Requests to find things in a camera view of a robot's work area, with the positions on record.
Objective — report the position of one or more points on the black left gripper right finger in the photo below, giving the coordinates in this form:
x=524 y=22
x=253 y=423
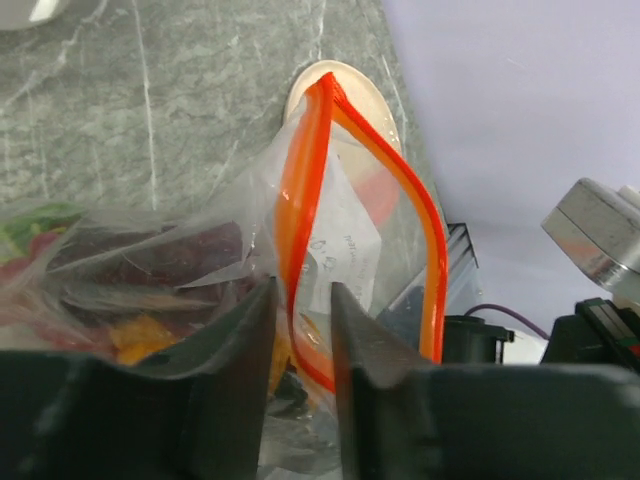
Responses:
x=403 y=417

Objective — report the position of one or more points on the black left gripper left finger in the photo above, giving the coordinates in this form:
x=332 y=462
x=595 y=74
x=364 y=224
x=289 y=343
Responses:
x=192 y=411

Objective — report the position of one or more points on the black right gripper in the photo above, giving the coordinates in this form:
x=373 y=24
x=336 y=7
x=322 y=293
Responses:
x=598 y=332

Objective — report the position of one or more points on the clear zip bag orange zipper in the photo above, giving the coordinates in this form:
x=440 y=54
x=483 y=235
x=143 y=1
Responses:
x=302 y=225

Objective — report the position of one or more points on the dark red grape bunch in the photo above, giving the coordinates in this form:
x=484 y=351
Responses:
x=173 y=268

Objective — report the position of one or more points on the pink cream round plate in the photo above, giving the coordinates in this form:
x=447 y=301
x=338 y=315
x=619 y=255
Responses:
x=374 y=185

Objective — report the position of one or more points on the white plastic dish basket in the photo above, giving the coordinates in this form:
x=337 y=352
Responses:
x=24 y=14

